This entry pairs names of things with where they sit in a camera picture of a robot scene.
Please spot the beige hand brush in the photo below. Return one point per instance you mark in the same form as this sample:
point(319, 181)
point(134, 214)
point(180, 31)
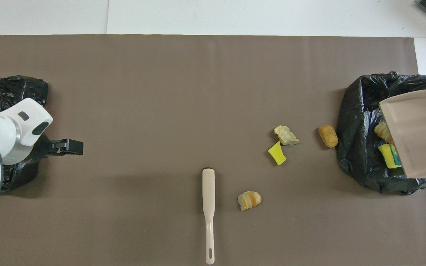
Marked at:
point(208, 192)

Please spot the pale beige foam chunk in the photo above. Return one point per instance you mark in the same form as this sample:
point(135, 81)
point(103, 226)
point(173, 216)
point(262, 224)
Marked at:
point(287, 135)

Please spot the beige ridged foam piece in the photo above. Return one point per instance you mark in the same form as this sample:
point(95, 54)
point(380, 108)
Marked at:
point(383, 132)

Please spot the black bag lined bin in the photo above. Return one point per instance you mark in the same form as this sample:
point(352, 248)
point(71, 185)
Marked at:
point(357, 147)
point(13, 87)

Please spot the beige plastic dustpan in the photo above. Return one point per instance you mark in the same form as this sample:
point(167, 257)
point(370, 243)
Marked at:
point(420, 136)

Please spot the brown paper table mat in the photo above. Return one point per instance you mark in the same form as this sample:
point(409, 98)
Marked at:
point(161, 92)

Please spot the brown bread roll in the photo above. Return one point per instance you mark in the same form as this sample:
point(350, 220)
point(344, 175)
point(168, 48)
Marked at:
point(327, 136)

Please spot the orange striped croissant piece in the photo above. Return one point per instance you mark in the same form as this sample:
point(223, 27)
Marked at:
point(249, 200)

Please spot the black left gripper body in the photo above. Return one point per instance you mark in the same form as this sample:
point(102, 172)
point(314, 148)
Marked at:
point(41, 149)

